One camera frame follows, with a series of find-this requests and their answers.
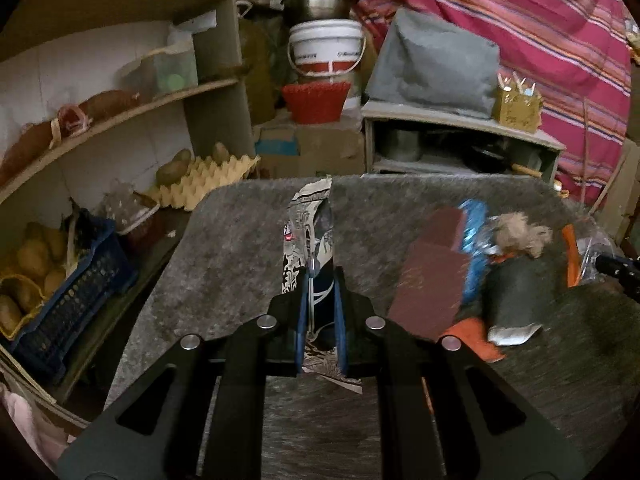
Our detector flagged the black pan wooden handle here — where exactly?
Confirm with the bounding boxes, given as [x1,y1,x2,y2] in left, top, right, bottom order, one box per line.
[465,145,543,178]

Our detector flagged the brown cardboard box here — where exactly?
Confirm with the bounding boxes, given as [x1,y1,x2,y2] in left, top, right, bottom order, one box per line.
[255,120,366,178]

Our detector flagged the cardboard egg tray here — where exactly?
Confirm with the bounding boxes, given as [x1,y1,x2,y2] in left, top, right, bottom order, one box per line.
[145,152,261,213]

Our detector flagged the grey felt table cover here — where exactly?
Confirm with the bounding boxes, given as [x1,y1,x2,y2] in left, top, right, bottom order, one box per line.
[102,172,640,480]

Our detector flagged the blue foil wrapper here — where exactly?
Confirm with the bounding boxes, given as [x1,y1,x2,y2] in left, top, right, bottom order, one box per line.
[457,199,493,306]

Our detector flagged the grey fabric bag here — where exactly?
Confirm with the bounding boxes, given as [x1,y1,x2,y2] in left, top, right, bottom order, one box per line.
[365,8,501,120]

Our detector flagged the small grey shelf table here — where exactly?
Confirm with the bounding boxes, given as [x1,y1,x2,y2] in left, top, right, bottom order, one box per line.
[360,100,566,181]

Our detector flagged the yellow oil jug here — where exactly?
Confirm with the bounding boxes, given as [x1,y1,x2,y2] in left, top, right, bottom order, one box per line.
[237,0,276,126]

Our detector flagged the large potato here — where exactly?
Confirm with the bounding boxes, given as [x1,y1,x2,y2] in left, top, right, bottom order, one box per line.
[156,149,193,186]

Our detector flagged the black and white printed wrapper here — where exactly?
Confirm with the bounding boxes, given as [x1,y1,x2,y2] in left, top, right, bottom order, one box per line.
[277,176,363,395]

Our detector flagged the beige fluffy fibre wad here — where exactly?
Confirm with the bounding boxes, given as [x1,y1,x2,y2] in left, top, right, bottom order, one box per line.
[487,211,553,260]

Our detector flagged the blue plastic crate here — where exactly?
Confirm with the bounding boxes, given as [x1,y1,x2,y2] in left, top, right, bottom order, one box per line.
[7,207,138,386]

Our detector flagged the clear plastic container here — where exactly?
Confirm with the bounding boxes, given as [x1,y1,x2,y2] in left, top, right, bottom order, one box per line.
[120,35,198,101]

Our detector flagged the pile of potatoes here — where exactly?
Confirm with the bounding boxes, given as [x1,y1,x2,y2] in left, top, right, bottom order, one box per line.
[0,222,68,338]

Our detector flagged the large steel pot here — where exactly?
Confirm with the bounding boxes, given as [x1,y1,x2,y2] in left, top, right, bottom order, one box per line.
[280,0,353,33]

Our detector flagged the pink cloth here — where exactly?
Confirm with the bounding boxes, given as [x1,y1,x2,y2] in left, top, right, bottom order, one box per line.
[0,385,76,466]

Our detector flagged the white plastic bucket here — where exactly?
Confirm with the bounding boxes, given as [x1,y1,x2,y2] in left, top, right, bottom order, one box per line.
[287,20,366,78]

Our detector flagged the dark grey foil wrapper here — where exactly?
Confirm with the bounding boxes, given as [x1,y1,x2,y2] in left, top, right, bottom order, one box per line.
[480,255,548,347]

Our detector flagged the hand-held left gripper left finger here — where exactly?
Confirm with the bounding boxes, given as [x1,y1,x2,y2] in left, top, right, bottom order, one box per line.
[56,266,308,480]

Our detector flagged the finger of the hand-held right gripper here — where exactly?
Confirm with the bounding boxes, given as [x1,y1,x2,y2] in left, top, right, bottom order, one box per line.
[594,254,640,303]

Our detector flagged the wooden cutlery box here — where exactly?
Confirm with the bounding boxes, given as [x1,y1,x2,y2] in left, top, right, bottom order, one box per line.
[492,72,545,133]

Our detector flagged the curved wooden shelf unit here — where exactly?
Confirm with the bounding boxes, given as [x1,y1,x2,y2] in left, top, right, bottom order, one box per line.
[0,0,257,411]

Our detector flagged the knotted plastic bag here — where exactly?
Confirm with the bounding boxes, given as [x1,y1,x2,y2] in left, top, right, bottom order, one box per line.
[102,182,163,256]

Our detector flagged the red striped blanket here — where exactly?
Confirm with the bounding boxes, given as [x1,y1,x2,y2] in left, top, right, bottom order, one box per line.
[335,0,633,206]

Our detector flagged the red plastic basket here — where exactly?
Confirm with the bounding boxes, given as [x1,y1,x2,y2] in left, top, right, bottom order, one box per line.
[281,81,352,125]

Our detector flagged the brown net sack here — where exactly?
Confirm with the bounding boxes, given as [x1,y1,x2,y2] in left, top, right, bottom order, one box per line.
[0,90,141,186]

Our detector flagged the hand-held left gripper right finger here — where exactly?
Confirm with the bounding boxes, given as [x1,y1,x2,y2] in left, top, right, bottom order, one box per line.
[334,266,587,480]

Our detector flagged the maroon cardboard box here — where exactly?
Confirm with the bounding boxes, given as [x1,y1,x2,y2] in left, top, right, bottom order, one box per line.
[386,206,476,342]

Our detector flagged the clear plastic bag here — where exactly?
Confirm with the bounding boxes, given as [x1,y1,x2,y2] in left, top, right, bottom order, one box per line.
[575,220,618,286]

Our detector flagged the orange strip wrapper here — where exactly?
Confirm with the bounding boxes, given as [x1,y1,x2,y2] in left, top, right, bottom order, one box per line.
[560,224,581,288]

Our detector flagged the small steel pot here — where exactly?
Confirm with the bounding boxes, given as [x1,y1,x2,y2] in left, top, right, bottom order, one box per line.
[382,128,421,162]

